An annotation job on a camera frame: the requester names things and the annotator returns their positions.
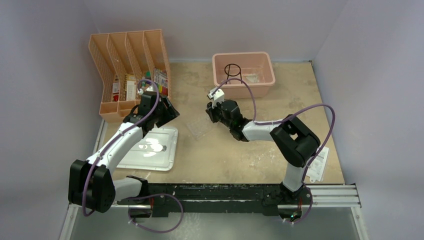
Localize clear plastic well plate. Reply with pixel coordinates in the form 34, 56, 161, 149
186, 117, 214, 140

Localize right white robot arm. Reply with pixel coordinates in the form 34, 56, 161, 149
205, 100, 321, 204

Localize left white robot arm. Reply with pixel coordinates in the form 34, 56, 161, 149
68, 91, 180, 217

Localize colourful items in organizer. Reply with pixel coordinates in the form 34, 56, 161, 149
143, 68, 169, 96

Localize white red box in organizer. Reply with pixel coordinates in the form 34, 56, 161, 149
111, 74, 138, 102

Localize pink plastic bin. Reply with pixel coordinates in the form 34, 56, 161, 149
212, 51, 276, 99

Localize peach slotted file organizer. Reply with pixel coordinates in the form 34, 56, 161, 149
88, 29, 172, 123

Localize white instruction sheet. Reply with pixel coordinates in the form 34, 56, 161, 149
306, 146, 330, 183

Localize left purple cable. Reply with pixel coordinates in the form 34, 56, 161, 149
81, 78, 185, 234

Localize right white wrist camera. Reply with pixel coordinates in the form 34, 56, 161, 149
207, 87, 225, 108

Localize black wire tripod stand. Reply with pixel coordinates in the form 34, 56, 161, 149
224, 63, 242, 85

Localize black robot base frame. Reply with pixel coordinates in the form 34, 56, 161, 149
118, 183, 313, 221

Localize aluminium rail frame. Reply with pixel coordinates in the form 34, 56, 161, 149
59, 119, 362, 240

